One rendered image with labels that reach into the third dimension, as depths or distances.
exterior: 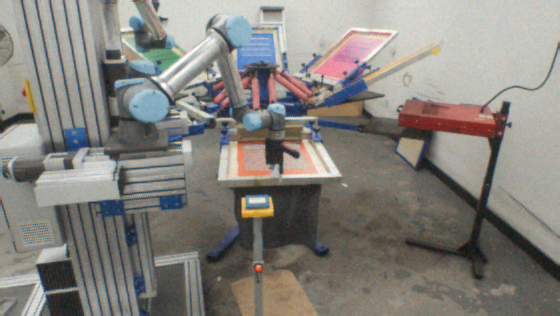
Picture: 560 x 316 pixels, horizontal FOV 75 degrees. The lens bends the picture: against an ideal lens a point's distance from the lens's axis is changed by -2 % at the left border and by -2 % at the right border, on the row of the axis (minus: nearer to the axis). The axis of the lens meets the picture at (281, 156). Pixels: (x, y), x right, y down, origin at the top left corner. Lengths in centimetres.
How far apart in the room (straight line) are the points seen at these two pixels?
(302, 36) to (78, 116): 509
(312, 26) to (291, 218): 478
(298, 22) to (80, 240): 517
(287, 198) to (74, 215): 98
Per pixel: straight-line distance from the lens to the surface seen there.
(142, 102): 130
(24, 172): 162
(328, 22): 648
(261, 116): 159
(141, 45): 223
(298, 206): 197
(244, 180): 175
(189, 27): 636
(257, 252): 172
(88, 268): 201
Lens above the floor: 173
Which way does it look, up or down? 22 degrees down
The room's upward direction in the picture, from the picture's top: 1 degrees clockwise
